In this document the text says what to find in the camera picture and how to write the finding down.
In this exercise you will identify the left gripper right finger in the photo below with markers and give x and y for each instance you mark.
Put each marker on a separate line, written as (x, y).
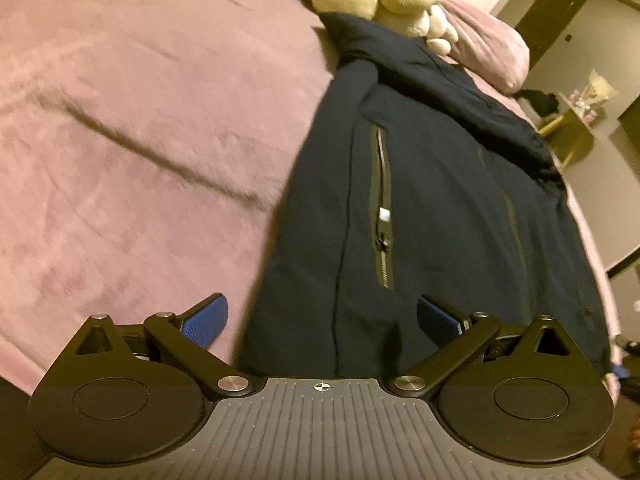
(460, 338)

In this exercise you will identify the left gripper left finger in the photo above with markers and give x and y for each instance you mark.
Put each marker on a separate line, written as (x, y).
(182, 341)

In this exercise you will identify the navy zip jacket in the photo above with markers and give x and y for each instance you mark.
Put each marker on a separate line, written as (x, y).
(413, 183)

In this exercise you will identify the black clothes pile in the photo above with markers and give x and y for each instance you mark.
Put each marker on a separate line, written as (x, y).
(544, 104)

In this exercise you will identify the yellow side table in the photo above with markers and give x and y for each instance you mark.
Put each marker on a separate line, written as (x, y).
(569, 137)

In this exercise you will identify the purple pillow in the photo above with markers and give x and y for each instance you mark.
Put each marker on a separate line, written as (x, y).
(489, 47)

